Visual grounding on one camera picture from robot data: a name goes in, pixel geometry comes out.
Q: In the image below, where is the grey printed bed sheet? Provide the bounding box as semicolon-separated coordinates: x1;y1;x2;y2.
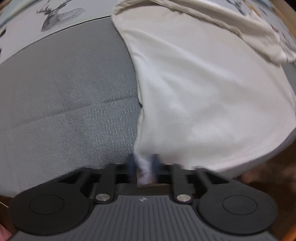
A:
0;0;296;198

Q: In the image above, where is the white t-shirt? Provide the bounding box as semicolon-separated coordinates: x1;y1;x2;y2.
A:
111;1;295;185

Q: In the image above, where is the wooden bed frame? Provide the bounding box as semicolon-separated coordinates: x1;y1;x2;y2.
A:
271;0;295;38

